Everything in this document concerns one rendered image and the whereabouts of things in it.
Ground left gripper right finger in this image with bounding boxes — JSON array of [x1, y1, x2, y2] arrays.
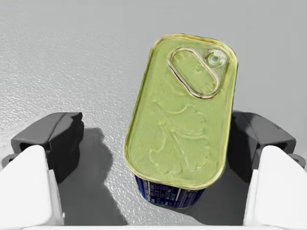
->
[[227, 110, 307, 227]]

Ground green and blue rectangular can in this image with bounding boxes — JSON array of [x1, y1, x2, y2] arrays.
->
[[123, 33, 239, 209]]

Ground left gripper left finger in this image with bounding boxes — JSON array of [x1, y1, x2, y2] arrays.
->
[[0, 112, 85, 227]]

